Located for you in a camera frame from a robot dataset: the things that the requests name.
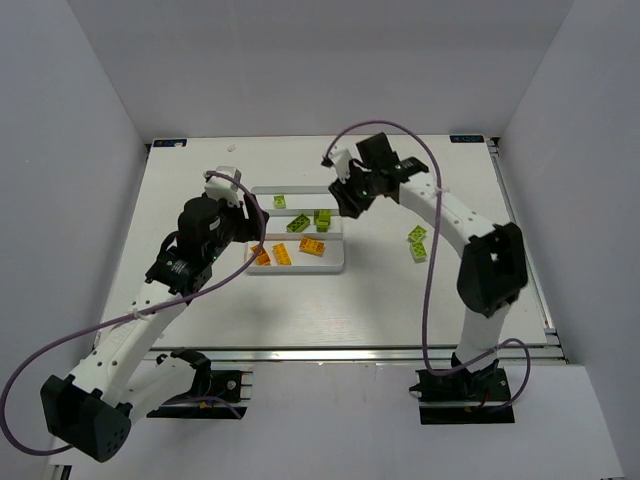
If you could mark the lime lego brick hidden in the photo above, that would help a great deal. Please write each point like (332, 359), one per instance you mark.
(418, 252)

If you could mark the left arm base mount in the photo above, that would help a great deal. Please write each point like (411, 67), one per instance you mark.
(214, 394)

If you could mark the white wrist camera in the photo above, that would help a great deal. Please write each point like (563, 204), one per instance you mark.
(219, 189)
(339, 160)

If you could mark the lime square lego brick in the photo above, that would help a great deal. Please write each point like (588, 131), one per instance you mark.
(322, 220)

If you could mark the blue left corner label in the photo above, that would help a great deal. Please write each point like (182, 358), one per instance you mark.
(169, 143)

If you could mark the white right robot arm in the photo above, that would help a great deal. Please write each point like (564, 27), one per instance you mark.
(492, 269)

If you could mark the lime round-stud lego brick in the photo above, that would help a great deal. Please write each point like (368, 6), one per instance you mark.
(279, 202)

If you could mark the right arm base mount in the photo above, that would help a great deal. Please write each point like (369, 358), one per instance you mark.
(460, 400)

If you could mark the white three-compartment tray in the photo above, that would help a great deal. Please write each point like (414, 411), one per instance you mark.
(300, 199)

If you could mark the blue right corner label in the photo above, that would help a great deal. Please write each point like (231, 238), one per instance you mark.
(464, 139)

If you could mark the blue corner label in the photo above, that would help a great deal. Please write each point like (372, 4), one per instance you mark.
(464, 139)
(169, 143)

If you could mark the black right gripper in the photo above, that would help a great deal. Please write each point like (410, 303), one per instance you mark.
(345, 198)

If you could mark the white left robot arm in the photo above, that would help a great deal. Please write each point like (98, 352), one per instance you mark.
(95, 406)

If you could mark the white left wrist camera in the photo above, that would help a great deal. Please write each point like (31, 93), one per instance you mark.
(219, 189)

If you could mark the orange lego brick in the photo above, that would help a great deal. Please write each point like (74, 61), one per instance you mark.
(311, 246)

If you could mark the lime long lego brick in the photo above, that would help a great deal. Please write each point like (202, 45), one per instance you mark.
(300, 223)

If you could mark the orange rounded lego piece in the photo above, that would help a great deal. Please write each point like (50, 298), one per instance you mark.
(262, 257)

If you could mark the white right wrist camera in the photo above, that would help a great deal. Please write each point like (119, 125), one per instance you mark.
(339, 160)

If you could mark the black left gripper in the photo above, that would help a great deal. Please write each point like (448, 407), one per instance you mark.
(252, 223)

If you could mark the yellow lego brick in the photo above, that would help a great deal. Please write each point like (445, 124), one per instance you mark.
(281, 254)

